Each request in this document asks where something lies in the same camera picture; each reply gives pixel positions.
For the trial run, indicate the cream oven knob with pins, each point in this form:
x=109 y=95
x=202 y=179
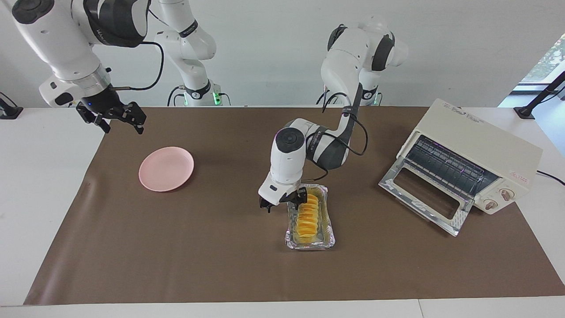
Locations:
x=506 y=194
x=490 y=204

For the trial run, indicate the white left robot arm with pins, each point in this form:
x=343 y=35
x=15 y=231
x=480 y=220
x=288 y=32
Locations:
x=287 y=168

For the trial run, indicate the brown table mat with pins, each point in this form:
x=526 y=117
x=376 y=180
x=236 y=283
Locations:
x=282 y=274

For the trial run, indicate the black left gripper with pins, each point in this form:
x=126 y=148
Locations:
x=284 y=196

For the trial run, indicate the window with green foliage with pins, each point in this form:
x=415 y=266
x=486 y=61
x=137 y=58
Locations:
x=551 y=57

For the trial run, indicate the pink round plate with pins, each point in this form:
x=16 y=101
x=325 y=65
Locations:
x=165 y=170

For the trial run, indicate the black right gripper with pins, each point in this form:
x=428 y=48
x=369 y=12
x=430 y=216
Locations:
x=102 y=104

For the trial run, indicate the aluminium foil tray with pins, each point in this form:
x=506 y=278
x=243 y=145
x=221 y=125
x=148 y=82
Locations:
x=329 y=240

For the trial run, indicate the black clamp stand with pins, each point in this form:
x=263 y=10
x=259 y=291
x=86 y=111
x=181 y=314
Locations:
x=11 y=112
x=525 y=111

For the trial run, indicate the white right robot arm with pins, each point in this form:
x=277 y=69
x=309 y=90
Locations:
x=57 y=39

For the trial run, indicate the cream toaster oven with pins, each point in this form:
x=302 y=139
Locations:
x=503 y=150

